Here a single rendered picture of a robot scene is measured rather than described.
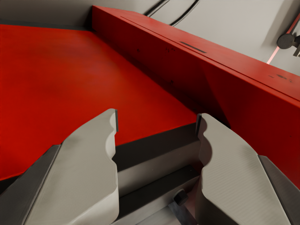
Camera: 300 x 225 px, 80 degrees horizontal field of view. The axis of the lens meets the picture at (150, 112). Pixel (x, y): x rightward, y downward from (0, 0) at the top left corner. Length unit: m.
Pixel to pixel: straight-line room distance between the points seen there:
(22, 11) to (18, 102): 0.67
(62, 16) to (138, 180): 0.88
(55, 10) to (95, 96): 0.69
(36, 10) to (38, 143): 0.79
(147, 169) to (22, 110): 0.23
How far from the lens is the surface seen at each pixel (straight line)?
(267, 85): 0.41
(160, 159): 0.29
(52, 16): 1.03
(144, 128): 0.33
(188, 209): 0.40
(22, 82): 0.46
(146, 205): 0.31
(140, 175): 0.29
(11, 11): 1.02
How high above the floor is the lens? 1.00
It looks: 39 degrees down
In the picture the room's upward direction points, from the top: 135 degrees clockwise
